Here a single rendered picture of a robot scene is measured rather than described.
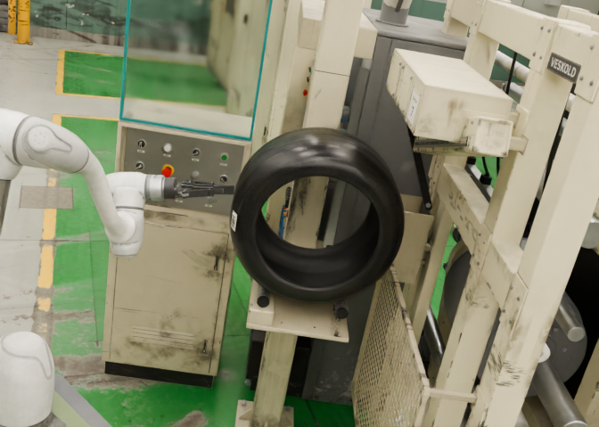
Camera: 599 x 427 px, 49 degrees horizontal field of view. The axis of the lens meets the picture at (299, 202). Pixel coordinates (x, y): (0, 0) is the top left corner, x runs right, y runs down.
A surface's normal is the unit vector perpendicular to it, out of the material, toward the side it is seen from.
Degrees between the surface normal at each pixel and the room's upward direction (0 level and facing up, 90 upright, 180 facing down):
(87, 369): 0
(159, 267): 90
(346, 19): 90
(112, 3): 90
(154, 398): 0
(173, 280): 91
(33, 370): 69
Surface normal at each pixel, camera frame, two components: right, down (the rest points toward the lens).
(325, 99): 0.00, 0.38
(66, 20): 0.29, 0.40
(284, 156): -0.28, -0.38
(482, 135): 0.06, 0.07
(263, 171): -0.47, -0.27
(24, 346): 0.27, -0.90
